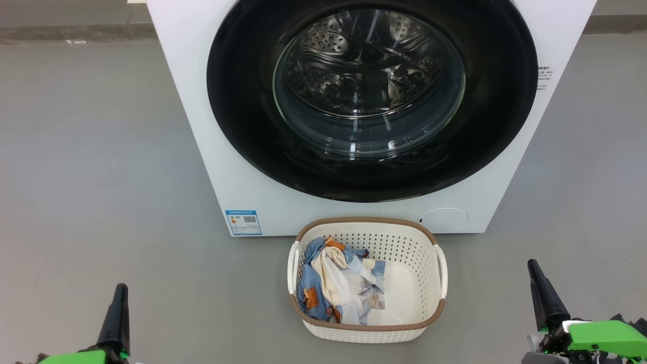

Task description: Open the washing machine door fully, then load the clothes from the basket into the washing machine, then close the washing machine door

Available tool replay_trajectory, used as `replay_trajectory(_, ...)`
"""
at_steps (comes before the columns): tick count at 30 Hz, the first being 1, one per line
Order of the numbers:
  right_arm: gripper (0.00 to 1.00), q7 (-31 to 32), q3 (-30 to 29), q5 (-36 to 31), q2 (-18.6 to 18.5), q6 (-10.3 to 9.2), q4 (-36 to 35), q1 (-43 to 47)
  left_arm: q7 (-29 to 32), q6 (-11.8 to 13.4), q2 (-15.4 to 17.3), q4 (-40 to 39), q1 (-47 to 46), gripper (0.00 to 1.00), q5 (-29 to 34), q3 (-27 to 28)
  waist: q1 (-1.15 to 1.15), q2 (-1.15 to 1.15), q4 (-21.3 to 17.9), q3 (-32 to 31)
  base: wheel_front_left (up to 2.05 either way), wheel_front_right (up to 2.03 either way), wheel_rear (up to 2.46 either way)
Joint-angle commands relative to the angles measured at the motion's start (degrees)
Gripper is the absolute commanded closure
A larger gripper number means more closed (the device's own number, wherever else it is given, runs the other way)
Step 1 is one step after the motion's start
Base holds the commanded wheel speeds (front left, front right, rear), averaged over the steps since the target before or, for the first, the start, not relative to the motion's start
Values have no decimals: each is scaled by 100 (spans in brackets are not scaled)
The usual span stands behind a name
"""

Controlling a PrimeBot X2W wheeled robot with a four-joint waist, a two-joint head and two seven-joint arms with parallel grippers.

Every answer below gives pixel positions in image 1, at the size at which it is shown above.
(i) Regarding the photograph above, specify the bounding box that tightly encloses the blue energy label sticker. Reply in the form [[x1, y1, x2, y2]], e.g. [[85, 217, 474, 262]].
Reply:
[[225, 209, 263, 237]]

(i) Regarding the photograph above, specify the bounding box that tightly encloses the round black glass washer door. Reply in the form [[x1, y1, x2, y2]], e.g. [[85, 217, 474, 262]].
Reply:
[[206, 0, 539, 203]]

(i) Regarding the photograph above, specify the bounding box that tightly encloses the blue bear-print garment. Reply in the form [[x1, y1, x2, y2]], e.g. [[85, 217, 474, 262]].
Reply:
[[297, 237, 386, 325]]

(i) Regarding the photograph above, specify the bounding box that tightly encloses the cream perforated laundry basket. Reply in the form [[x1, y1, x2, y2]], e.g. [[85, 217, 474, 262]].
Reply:
[[287, 217, 448, 344]]

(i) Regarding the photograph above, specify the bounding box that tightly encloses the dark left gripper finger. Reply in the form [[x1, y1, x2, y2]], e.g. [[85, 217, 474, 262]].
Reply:
[[96, 283, 131, 356]]

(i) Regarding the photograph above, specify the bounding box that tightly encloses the white front-load washing machine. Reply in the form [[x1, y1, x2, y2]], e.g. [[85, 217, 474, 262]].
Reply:
[[147, 0, 598, 237]]

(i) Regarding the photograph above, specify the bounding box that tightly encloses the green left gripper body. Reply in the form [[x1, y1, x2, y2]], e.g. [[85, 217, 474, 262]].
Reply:
[[15, 346, 130, 364]]

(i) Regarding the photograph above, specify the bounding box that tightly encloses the steel washer drum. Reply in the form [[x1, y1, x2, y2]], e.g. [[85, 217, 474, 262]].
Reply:
[[274, 8, 466, 155]]

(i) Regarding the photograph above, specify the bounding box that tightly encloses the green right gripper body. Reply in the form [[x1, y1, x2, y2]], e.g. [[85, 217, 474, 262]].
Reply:
[[522, 318, 647, 364]]

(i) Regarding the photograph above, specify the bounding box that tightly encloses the round white filter cover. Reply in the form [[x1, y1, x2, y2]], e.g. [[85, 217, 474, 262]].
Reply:
[[418, 208, 469, 234]]

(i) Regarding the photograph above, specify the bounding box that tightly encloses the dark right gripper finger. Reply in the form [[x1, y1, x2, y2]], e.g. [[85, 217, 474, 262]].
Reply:
[[527, 259, 571, 332]]

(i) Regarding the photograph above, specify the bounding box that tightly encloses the cream white garment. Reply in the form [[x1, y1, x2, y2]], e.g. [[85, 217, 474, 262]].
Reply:
[[310, 247, 365, 310]]

